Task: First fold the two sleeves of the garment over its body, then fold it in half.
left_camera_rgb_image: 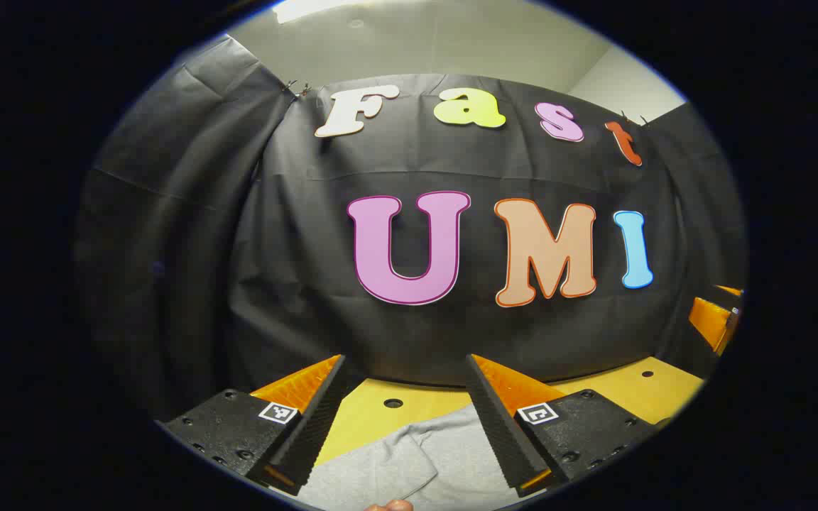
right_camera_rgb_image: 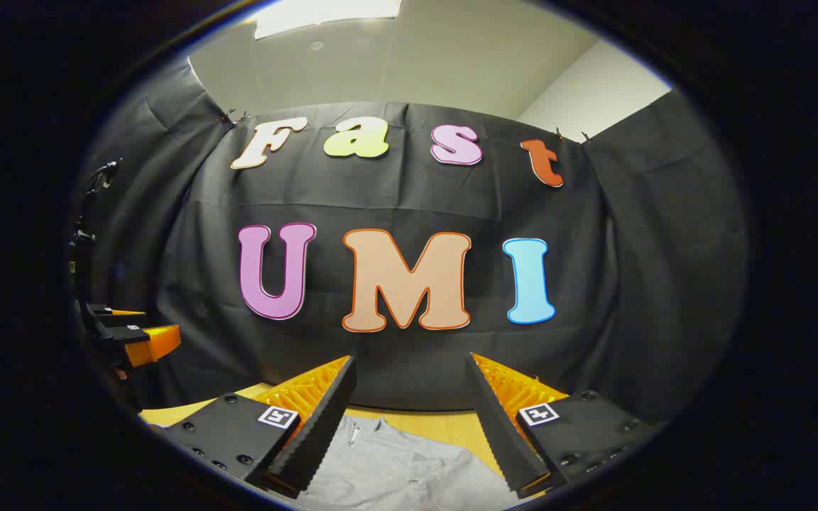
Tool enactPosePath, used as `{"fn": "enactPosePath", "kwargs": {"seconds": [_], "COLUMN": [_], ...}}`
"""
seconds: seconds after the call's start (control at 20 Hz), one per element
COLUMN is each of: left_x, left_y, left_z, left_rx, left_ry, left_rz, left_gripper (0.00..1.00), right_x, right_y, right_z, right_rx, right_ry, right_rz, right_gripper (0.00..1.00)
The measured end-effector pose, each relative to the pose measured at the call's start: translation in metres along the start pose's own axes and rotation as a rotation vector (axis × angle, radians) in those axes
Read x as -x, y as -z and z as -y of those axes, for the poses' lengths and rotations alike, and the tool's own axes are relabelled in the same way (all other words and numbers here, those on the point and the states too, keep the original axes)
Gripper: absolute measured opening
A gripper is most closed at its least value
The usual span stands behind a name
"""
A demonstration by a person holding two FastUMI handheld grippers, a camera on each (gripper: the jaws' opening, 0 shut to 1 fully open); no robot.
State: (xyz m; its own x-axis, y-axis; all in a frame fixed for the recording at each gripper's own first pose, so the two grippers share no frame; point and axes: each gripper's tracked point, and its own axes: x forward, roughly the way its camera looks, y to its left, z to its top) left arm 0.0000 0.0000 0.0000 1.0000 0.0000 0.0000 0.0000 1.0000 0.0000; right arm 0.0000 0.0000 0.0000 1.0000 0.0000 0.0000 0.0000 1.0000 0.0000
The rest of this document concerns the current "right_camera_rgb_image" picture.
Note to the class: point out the black backdrop cloth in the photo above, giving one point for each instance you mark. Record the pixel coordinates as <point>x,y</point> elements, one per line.
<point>409,199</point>

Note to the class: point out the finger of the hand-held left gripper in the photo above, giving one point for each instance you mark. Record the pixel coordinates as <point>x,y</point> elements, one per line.
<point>100,309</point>
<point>157,344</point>

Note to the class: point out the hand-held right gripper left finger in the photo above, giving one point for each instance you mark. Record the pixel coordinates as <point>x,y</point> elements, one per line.
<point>324,419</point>

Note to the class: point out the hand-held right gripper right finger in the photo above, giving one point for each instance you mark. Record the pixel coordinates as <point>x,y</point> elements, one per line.
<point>501,426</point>

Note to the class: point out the ceiling light panel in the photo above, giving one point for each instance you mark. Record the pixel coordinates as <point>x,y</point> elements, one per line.
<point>324,15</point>

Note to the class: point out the grey zip-neck sweatshirt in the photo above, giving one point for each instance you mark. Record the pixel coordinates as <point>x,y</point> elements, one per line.
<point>395,468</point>

